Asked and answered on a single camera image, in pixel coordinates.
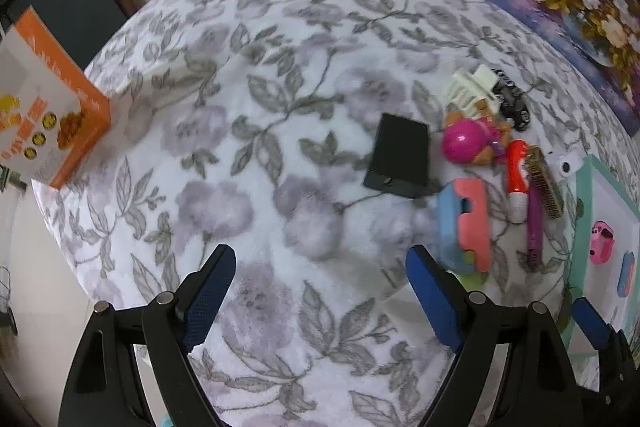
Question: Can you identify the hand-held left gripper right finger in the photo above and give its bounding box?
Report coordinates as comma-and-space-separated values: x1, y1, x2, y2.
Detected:
406, 245, 583, 427

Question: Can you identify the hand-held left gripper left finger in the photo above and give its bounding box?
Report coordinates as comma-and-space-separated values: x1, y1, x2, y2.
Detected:
59, 244, 237, 427

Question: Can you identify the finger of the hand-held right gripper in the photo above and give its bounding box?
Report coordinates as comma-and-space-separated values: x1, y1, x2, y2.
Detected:
571, 298, 640, 427

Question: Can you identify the blue coral green toy block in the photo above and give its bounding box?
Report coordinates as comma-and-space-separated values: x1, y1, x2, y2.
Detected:
436, 179, 493, 290

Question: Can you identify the white tray with teal rim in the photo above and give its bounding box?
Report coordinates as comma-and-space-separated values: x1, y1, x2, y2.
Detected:
560, 155, 640, 358

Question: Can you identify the gold harmonica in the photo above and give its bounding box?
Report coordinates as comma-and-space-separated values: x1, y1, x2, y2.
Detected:
525, 146, 563, 220

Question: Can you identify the white earbud case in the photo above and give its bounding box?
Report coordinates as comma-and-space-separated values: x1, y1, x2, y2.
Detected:
547, 151, 581, 178

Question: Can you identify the red and white tube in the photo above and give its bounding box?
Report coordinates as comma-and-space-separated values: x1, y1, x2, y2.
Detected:
506, 140, 530, 223

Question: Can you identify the pink doll toy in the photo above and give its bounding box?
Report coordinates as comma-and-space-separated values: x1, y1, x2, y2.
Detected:
442, 107, 513, 168

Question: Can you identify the blue and coral eraser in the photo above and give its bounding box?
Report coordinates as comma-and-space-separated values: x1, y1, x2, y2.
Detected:
615, 251, 637, 298

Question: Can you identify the pink plastic toy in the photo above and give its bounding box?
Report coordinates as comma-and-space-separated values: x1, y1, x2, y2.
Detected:
589, 221, 617, 265

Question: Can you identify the purple lighter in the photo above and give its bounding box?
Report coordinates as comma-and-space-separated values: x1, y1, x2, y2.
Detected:
525, 184, 546, 268

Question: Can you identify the black rectangular box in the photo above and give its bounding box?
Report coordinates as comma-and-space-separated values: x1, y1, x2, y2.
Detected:
363, 113, 431, 199

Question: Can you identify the black toy car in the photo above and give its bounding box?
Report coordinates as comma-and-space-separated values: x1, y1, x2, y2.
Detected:
487, 68, 532, 130

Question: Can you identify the cream plastic toy piece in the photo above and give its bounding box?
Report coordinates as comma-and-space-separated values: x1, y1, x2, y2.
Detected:
442, 65, 501, 118

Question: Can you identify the orange printed cardboard box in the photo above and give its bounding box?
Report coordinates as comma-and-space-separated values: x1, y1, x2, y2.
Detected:
0, 5, 112, 189

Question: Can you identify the grey floral blanket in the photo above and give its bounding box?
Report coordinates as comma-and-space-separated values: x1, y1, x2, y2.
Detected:
32, 0, 640, 427

